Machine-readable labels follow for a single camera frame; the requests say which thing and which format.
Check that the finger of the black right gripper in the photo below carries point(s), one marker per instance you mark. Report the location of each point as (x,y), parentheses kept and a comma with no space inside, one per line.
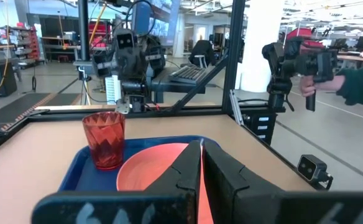
(102,57)
(156,67)

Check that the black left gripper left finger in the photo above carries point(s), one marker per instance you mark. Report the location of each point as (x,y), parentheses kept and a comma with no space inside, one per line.
(184,174)

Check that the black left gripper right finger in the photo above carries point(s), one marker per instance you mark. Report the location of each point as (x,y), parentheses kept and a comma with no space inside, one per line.
(228,186)

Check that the red faceted plastic cup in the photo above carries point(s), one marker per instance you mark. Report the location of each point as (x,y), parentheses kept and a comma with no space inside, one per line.
(105,143)

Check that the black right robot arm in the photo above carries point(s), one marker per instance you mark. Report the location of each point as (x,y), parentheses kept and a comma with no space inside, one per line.
(135,93)

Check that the blue plastic tray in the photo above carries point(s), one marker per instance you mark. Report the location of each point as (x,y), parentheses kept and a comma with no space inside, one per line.
(85,177)

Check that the red tool cabinet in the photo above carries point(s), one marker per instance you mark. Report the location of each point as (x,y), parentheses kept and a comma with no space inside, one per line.
(99,31)

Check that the black desk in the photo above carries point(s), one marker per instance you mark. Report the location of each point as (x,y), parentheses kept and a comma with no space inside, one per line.
(175,87)

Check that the backlit computer keyboard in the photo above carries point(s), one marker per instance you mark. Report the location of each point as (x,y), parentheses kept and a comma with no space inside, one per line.
(187,74)

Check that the white ribbed panel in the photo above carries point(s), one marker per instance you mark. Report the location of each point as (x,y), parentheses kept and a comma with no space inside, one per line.
(113,90)

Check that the large display screen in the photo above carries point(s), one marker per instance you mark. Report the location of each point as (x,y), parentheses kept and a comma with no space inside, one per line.
(159,25)

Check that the person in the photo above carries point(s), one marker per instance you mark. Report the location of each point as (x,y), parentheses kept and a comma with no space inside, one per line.
(201,48)

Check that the black box white labels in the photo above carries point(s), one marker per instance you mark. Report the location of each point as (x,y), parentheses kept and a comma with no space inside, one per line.
(253,130)

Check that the red parts shelf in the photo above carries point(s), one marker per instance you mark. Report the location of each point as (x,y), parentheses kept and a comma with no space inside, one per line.
(29,43)

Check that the black floor mat striped edge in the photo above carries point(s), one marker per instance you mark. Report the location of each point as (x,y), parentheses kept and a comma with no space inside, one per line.
(13,109)

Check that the white round column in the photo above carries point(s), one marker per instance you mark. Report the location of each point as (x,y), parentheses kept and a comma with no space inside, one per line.
(262,46)

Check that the person's hand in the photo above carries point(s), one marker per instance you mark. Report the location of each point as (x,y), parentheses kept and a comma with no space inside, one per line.
(327,84)

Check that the black handheld leader gripper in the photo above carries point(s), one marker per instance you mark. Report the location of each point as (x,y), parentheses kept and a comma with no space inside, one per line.
(309,65)

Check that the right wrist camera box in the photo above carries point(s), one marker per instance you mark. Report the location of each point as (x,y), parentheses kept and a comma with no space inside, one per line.
(125,40)

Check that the silver metal bracket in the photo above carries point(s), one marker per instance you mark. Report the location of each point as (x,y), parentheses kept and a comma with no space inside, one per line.
(236,109)

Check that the black aluminium table frame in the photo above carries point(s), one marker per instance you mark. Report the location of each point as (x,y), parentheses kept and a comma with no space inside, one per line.
(234,46)

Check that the table-level camera box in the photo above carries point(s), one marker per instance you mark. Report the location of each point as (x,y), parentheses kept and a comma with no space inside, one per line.
(307,168)

